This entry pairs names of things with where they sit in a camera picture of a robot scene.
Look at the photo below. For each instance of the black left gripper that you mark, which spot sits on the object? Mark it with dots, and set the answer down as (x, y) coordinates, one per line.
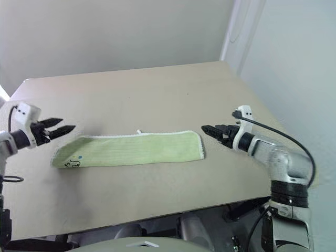
(40, 134)

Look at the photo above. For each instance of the light green striped towel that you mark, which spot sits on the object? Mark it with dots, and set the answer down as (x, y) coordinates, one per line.
(136, 149)

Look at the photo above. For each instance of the grey robot torso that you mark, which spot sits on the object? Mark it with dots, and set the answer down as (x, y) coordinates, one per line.
(162, 236)

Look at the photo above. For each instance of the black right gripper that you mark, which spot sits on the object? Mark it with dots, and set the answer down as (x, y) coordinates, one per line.
(229, 137)

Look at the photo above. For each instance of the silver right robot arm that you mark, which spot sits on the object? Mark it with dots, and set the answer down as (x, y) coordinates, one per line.
(283, 162)

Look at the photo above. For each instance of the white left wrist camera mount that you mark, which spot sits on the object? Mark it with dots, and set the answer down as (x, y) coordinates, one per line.
(26, 113)

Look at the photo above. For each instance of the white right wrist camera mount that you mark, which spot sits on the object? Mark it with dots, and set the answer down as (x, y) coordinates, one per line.
(246, 123)

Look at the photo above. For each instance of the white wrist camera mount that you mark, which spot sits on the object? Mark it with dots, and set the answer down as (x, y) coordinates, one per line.
(246, 123)
(26, 113)

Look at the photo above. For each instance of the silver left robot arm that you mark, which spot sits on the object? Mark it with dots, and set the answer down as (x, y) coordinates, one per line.
(8, 143)

